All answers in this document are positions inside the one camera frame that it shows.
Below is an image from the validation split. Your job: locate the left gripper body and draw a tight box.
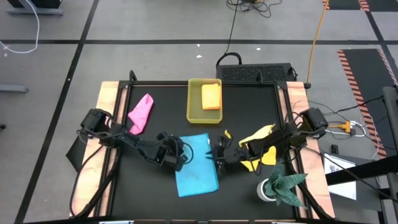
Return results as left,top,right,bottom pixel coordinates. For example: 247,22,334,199
153,133,188,172

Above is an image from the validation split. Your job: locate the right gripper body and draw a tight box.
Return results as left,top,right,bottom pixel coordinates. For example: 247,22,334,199
214,144,251,164

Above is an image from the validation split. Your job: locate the blue microfiber towel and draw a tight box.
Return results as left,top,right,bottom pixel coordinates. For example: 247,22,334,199
175,133,220,198

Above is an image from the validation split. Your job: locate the orange microfiber towel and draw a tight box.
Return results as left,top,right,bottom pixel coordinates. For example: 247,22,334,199
201,83,222,111

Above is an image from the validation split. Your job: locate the yellow microfiber towel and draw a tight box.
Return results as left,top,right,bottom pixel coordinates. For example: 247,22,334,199
238,124,277,172

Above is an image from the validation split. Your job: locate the pink microfiber towel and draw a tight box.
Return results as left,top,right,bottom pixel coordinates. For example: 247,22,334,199
127,93,155,136

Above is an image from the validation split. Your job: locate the yellow-green plastic bin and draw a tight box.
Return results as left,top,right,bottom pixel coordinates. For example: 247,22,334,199
186,78,223,124

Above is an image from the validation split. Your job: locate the snake plant in white pot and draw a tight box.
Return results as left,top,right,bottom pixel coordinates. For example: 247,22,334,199
256,161,308,208

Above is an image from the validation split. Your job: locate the black computer tower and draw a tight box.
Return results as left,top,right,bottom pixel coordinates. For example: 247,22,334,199
216,63,295,83

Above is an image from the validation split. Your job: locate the white paper sheet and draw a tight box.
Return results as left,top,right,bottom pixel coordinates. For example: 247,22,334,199
323,153,358,200

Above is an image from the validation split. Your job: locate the orange power plug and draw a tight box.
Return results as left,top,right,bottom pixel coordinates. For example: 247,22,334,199
329,121,353,133

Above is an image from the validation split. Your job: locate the black striped floor mat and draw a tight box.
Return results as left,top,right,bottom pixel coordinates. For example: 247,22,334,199
322,0,398,11
337,48,398,159

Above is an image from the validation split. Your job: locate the grey desk foot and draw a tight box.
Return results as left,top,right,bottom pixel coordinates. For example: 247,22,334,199
0,84,29,94
6,0,63,16

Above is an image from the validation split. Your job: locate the black frame strut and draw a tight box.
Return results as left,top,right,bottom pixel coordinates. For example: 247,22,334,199
70,146,122,218
284,149,330,220

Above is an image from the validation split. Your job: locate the black cable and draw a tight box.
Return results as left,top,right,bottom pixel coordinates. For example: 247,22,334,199
216,0,282,68

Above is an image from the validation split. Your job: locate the orange cable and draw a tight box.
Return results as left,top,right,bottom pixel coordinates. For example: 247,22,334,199
305,0,330,88

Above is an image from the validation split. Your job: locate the black camera stand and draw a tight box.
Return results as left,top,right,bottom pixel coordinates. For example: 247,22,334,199
325,86,398,224

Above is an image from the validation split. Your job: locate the white cable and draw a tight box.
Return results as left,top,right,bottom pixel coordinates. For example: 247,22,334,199
0,0,41,55

